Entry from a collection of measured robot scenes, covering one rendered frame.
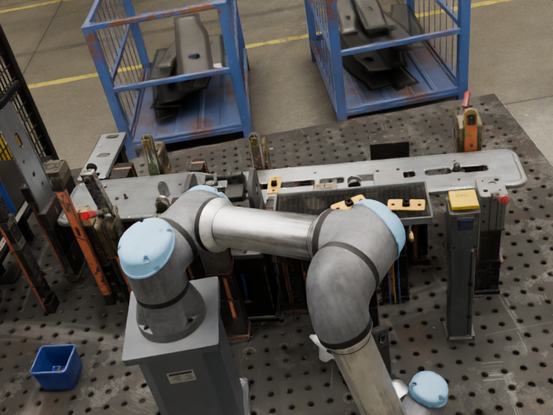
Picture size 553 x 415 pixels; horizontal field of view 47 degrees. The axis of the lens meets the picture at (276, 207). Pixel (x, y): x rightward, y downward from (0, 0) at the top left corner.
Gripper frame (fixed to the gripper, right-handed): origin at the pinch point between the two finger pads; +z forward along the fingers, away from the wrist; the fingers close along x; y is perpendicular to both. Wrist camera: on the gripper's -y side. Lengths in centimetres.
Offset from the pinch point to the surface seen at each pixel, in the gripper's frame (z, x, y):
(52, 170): 103, -31, 15
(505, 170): 8, 62, -26
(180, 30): 295, 125, 55
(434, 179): 19, 47, -19
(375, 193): 11.9, 14.3, -26.6
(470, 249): -8.8, 29.4, -20.6
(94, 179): 67, -33, -5
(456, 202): -3.3, 23.7, -32.4
